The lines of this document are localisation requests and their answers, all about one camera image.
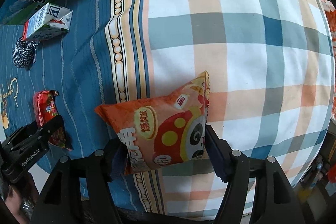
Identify orange white floral cushion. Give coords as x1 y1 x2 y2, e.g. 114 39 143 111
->
320 0 336 122

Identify orange panda snack bag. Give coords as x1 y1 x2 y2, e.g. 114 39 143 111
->
95 71 210 175

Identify blue white milk carton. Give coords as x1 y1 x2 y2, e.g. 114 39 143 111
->
22 3 73 43

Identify blue striped bed sheet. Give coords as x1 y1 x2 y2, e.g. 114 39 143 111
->
1 0 170 173

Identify person's left hand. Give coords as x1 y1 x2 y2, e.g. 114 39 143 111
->
1 176 39 224

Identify red snack packet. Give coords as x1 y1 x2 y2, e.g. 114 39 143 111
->
33 90 71 151

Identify blue white yarn ball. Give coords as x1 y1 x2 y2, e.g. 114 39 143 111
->
12 38 38 68

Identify plaid checkered bed sheet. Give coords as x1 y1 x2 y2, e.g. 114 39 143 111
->
141 0 336 222

